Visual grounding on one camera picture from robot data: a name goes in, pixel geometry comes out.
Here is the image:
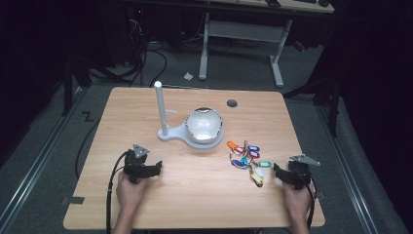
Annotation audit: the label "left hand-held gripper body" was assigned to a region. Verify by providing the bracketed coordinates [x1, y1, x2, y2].
[123, 143, 154, 184]

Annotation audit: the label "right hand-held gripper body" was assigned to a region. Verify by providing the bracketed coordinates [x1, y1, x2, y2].
[286, 153, 321, 191]

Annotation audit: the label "bunch of coloured key tags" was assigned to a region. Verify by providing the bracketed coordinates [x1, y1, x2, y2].
[226, 139, 273, 189]

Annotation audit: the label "person's left hand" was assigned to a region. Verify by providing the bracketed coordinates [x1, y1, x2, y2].
[115, 171, 149, 213]

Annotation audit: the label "person's right hand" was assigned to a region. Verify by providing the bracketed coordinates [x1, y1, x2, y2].
[282, 179, 317, 226]

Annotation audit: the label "white stand with pole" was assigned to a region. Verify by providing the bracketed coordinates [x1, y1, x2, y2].
[153, 80, 226, 151]

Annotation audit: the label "silver metal bowl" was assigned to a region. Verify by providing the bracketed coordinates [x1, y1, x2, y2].
[184, 106, 225, 145]

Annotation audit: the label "black zigzag floor tape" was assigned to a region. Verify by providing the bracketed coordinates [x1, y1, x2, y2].
[81, 110, 96, 123]

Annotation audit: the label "grey tape piece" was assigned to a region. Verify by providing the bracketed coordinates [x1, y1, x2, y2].
[60, 196, 86, 207]

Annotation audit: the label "black metal stand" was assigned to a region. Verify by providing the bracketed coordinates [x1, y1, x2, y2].
[59, 48, 94, 118]
[282, 61, 346, 138]

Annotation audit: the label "white-framed wooden desk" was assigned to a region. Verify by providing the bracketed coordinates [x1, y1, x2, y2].
[197, 0, 336, 89]

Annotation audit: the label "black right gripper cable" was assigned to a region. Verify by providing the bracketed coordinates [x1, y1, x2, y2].
[301, 169, 318, 230]

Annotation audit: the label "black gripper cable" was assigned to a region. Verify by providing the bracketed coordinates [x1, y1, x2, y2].
[301, 169, 318, 230]
[105, 150, 131, 234]

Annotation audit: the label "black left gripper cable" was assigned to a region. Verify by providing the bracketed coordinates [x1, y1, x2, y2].
[105, 150, 131, 234]

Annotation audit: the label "metal floor rail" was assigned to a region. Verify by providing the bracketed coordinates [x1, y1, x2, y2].
[315, 102, 382, 234]
[0, 87, 86, 227]

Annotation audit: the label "thin black floor cable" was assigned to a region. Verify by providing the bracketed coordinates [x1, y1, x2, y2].
[74, 117, 102, 180]

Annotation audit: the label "black floor cables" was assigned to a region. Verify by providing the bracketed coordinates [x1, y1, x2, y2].
[94, 13, 169, 89]

